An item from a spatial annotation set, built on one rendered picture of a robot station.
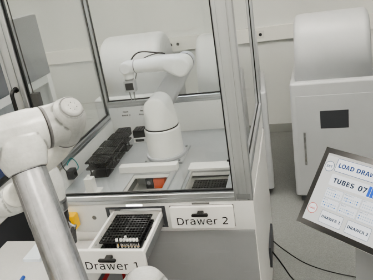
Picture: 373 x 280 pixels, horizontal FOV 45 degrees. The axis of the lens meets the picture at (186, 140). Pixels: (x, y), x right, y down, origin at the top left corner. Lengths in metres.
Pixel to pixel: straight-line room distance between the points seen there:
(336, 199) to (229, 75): 0.61
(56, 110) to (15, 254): 1.17
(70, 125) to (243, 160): 0.83
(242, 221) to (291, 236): 1.40
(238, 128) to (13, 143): 0.91
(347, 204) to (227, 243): 0.65
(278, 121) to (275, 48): 0.83
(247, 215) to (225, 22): 0.84
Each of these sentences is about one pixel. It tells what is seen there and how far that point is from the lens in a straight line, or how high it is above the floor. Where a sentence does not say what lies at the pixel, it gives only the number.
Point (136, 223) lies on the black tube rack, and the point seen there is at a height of 0.90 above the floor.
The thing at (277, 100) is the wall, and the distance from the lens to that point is 5.17.
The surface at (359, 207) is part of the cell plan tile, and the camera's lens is 1.70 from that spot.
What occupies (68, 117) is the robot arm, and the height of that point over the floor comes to 1.57.
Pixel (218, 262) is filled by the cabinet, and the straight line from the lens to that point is 2.21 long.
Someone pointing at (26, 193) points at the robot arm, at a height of 1.41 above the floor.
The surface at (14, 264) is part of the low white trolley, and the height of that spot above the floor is 0.76.
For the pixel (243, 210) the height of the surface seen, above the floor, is 0.90.
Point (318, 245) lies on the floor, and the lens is 3.34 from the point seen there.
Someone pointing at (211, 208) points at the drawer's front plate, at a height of 0.92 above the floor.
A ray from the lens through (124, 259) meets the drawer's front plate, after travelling 1.87.
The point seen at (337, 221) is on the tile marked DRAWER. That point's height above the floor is 1.00.
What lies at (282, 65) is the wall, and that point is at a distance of 5.06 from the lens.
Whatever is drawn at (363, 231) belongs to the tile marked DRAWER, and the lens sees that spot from 1.68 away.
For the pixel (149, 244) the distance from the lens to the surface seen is 1.94.
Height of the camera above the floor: 1.93
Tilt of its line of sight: 21 degrees down
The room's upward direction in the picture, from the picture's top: 9 degrees counter-clockwise
